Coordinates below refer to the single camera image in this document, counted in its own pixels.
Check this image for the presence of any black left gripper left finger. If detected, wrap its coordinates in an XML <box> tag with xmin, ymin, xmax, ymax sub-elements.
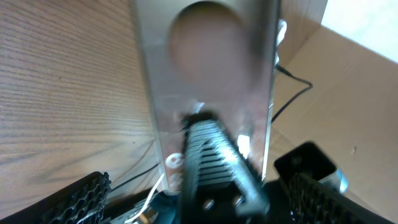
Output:
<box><xmin>1</xmin><ymin>172</ymin><xmax>111</xmax><ymax>224</ymax></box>

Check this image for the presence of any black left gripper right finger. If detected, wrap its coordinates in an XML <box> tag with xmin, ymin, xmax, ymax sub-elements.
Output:
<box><xmin>289</xmin><ymin>174</ymin><xmax>390</xmax><ymax>224</ymax></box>

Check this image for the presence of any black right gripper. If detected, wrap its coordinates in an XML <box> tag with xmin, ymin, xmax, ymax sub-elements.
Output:
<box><xmin>149</xmin><ymin>111</ymin><xmax>296</xmax><ymax>224</ymax></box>

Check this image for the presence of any brown cardboard box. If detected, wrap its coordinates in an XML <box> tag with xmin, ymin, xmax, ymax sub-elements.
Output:
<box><xmin>266</xmin><ymin>1</ymin><xmax>397</xmax><ymax>222</ymax></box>

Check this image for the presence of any white power strip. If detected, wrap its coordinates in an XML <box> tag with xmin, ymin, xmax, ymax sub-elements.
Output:
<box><xmin>274</xmin><ymin>19</ymin><xmax>287</xmax><ymax>67</ymax></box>

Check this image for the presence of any white power strip cord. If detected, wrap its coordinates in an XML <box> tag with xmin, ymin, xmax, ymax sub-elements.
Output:
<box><xmin>124</xmin><ymin>172</ymin><xmax>165</xmax><ymax>224</ymax></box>

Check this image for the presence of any black charger cable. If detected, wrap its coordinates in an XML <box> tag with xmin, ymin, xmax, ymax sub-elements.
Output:
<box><xmin>271</xmin><ymin>63</ymin><xmax>313</xmax><ymax>124</ymax></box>

